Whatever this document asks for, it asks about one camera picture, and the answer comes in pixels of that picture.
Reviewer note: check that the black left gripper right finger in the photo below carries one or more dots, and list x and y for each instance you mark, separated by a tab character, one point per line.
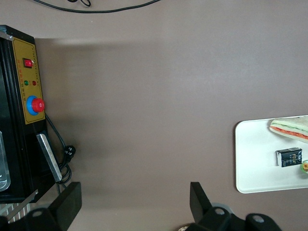
201	207

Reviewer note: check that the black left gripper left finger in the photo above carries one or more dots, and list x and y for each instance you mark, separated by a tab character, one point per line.
68	202

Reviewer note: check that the green lid gum bottle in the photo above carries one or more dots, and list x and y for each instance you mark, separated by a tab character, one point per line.
304	168

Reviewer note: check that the beige plastic serving tray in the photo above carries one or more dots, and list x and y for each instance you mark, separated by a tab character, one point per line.
255	173

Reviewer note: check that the light open-weave wicker basket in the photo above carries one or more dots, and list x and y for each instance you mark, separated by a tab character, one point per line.
184	228

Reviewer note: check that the clear plastic container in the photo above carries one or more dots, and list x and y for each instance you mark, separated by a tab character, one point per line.
4	168

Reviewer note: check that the small black foil packet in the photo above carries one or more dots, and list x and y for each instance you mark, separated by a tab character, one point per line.
290	157

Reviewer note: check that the red emergency stop button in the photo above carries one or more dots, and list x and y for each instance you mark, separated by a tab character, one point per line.
36	105

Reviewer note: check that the brown table cover sheet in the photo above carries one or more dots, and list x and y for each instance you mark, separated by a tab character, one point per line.
144	108

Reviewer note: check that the wrapped triangle sandwich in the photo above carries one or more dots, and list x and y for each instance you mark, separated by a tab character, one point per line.
291	130

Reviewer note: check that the black sealing machine yellow panel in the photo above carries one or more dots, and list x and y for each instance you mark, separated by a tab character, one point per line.
14	96

